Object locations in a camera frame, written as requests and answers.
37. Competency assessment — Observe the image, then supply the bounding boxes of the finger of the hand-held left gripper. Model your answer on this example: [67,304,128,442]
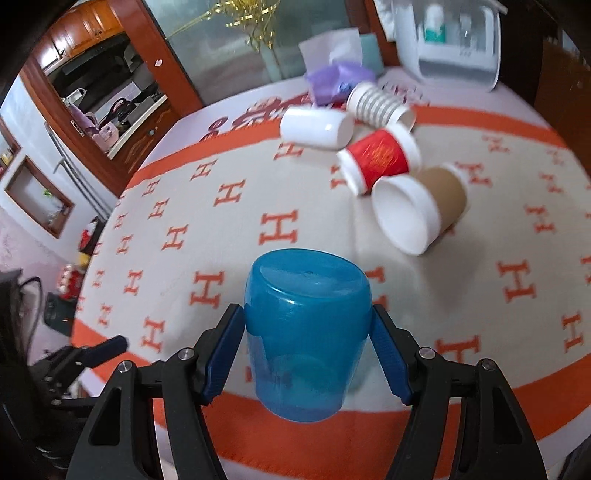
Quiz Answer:
[69,335,129,370]

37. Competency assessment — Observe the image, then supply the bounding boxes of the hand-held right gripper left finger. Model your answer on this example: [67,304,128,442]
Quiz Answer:
[65,303,245,480]

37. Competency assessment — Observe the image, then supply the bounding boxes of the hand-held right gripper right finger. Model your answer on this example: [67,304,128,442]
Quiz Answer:
[368,304,555,480]

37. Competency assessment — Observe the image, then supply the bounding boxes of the blue plastic cup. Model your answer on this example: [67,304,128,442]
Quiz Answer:
[244,249,373,423]

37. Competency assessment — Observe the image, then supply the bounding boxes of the brown paper cup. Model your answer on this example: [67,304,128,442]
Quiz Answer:
[372,162,471,257]

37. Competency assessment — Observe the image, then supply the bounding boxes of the red paper cup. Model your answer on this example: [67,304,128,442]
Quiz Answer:
[335,124,422,197]

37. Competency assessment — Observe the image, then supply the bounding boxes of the white cylindrical cup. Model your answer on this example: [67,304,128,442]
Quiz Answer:
[280,106,355,149]

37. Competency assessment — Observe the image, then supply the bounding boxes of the white ribbed paper cup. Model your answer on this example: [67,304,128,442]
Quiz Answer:
[346,82,417,134]

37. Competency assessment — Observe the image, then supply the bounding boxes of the orange patterned blanket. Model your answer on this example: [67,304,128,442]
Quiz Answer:
[71,69,591,480]

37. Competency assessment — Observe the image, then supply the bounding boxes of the wooden kitchen cabinet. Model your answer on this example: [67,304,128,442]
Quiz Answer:
[18,0,206,199]

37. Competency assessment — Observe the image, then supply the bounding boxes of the purple tissue pack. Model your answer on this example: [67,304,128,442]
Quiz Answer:
[306,62,376,107]

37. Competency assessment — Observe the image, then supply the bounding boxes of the pale green vase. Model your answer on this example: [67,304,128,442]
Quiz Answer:
[259,41,283,84]

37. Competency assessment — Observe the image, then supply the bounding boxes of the white plastic storage box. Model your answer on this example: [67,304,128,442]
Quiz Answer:
[392,0,502,90]

